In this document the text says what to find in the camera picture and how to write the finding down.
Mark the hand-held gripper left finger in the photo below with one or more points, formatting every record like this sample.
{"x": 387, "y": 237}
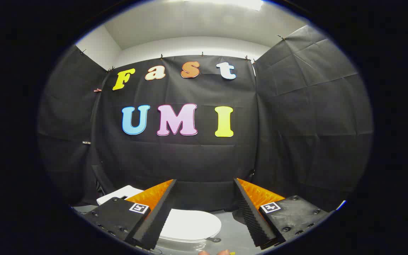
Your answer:
{"x": 156, "y": 221}

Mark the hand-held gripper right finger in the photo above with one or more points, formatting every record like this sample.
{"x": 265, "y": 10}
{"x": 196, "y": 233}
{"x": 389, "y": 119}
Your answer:
{"x": 251, "y": 219}

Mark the white toilet lid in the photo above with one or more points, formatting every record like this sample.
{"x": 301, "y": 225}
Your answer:
{"x": 193, "y": 225}

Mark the white toilet body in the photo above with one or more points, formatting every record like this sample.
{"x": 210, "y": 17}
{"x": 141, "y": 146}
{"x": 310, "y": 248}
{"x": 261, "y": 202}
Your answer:
{"x": 117, "y": 194}

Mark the black backdrop cloth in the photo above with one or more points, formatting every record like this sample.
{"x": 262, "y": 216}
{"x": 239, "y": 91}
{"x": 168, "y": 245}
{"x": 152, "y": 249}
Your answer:
{"x": 190, "y": 159}

